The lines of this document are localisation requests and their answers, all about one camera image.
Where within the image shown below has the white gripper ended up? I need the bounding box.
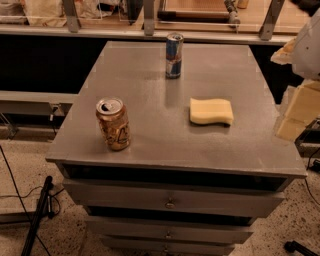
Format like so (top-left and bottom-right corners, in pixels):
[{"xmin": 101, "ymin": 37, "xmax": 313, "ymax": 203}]
[{"xmin": 275, "ymin": 80, "xmax": 320, "ymax": 141}]

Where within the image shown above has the blue silver redbull can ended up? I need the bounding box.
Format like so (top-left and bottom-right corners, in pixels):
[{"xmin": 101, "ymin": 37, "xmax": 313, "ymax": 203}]
[{"xmin": 166, "ymin": 32, "xmax": 184, "ymax": 79}]

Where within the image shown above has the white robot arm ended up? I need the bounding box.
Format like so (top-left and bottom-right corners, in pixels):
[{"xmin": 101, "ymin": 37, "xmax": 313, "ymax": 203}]
[{"xmin": 271, "ymin": 9, "xmax": 320, "ymax": 141}]

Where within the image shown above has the gold soda can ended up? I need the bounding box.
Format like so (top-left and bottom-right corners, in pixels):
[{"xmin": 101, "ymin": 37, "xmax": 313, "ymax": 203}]
[{"xmin": 96, "ymin": 97, "xmax": 130, "ymax": 151}]

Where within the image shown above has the yellow sponge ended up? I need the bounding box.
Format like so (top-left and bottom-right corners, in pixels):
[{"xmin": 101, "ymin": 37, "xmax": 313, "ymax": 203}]
[{"xmin": 190, "ymin": 98, "xmax": 234, "ymax": 125}]

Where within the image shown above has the black tripod foot right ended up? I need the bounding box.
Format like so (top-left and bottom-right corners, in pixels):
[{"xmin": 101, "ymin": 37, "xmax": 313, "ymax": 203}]
[{"xmin": 284, "ymin": 241, "xmax": 319, "ymax": 256}]

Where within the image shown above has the grey drawer cabinet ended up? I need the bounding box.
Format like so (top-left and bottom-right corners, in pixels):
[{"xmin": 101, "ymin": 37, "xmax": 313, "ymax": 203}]
[{"xmin": 45, "ymin": 40, "xmax": 308, "ymax": 256}]

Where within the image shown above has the bottom grey drawer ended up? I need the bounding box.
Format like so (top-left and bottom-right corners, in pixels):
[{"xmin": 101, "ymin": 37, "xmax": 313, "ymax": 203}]
[{"xmin": 101, "ymin": 236, "xmax": 234, "ymax": 256}]

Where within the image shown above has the grey drawer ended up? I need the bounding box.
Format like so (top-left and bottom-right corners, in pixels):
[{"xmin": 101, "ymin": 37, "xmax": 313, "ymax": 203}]
[
  {"xmin": 63, "ymin": 179, "xmax": 284, "ymax": 218},
  {"xmin": 101, "ymin": 236, "xmax": 234, "ymax": 256},
  {"xmin": 86, "ymin": 216, "xmax": 253, "ymax": 244}
]

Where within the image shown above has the middle grey drawer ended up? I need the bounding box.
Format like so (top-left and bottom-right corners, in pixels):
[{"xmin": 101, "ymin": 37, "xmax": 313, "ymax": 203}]
[{"xmin": 86, "ymin": 216, "xmax": 253, "ymax": 244}]

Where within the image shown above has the top grey drawer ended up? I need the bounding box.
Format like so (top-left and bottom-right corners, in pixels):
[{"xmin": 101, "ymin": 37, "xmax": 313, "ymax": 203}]
[{"xmin": 63, "ymin": 179, "xmax": 284, "ymax": 218}]

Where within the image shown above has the black tripod leg left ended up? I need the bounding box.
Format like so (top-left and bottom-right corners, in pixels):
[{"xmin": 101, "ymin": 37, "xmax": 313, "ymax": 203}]
[{"xmin": 21, "ymin": 176, "xmax": 53, "ymax": 256}]

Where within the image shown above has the black cable right floor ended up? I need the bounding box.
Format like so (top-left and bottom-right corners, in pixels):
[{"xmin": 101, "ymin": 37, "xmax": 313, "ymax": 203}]
[{"xmin": 303, "ymin": 146, "xmax": 320, "ymax": 206}]

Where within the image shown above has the grey metal rail post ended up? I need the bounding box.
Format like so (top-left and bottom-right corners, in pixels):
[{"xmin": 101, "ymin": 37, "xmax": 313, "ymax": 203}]
[
  {"xmin": 62, "ymin": 0, "xmax": 81, "ymax": 33},
  {"xmin": 143, "ymin": 0, "xmax": 154, "ymax": 36},
  {"xmin": 259, "ymin": 0, "xmax": 285, "ymax": 41}
]

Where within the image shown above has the black floor cable left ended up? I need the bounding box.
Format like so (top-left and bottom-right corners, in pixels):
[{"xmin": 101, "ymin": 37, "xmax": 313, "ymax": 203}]
[{"xmin": 0, "ymin": 145, "xmax": 52, "ymax": 256}]

